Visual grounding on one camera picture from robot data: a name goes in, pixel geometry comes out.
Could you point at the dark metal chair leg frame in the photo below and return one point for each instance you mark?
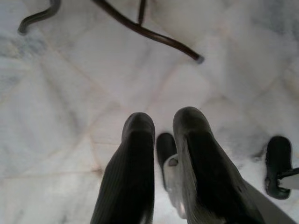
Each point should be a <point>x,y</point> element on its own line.
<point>149,29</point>

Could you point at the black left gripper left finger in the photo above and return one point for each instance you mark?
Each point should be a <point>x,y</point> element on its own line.
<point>130,168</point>

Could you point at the black right robot foot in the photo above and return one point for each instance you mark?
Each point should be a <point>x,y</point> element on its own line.
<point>278,165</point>

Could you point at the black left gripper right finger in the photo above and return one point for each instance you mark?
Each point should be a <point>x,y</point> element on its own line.
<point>210,172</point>

